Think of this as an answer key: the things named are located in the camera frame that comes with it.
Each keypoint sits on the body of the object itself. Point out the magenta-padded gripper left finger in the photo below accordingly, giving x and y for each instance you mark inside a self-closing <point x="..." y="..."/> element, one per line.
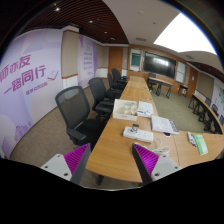
<point x="77" y="159"/>

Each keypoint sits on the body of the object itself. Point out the whiteboard with green panel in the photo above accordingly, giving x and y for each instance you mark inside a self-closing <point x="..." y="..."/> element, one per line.
<point x="135" y="59"/>

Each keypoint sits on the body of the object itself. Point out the colourful wall poster board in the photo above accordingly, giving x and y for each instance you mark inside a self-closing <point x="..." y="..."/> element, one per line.
<point x="219" y="96"/>

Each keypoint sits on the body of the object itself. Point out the white book with dark band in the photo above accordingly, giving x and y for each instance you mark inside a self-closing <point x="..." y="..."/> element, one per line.
<point x="163" y="125"/>

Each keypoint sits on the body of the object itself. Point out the black mesh office chair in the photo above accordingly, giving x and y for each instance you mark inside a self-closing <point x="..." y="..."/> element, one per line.
<point x="73" y="108"/>
<point x="98" y="91"/>

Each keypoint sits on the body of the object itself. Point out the large black wall screen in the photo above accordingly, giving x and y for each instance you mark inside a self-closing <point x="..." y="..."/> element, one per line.
<point x="159" y="64"/>

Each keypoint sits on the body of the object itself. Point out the group of black side chairs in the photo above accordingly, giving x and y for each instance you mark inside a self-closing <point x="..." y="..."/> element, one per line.
<point x="215" y="109"/>

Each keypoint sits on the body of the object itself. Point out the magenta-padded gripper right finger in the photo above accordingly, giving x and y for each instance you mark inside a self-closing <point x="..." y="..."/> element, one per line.
<point x="146" y="159"/>

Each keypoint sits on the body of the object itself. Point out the dark lectern desk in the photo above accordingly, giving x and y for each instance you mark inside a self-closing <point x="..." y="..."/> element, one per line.
<point x="160" y="81"/>

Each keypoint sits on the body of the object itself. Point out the white open cardboard box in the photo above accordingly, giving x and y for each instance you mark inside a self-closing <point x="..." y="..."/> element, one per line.
<point x="125" y="110"/>

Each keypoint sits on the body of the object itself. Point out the brown wooden door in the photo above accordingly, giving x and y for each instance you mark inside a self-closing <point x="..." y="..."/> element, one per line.
<point x="192" y="81"/>
<point x="115" y="61"/>

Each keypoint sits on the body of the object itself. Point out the small dark side table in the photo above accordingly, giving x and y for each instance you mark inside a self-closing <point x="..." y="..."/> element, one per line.
<point x="183" y="87"/>

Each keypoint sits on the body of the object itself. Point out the plain white whiteboard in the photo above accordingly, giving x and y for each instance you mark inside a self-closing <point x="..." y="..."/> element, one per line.
<point x="180" y="71"/>

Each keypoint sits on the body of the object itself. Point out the white marker pen box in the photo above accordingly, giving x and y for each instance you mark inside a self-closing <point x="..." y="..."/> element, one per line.
<point x="191" y="138"/>

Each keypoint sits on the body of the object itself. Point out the white power strip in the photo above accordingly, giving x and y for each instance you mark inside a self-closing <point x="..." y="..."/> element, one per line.
<point x="140" y="135"/>

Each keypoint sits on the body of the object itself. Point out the long curved wooden side table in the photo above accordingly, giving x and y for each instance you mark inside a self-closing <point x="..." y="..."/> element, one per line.
<point x="206" y="111"/>

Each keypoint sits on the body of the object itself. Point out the green leaflet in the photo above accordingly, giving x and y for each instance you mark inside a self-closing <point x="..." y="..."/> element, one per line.
<point x="201" y="144"/>

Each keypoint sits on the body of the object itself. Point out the white and blue flat packet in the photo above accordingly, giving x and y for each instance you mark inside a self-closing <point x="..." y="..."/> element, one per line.
<point x="145" y="108"/>

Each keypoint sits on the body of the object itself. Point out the row of black office chairs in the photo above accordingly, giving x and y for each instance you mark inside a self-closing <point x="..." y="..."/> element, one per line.
<point x="116" y="78"/>

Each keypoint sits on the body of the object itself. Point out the large ceiling light panel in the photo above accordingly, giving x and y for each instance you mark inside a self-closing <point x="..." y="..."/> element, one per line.
<point x="183" y="35"/>

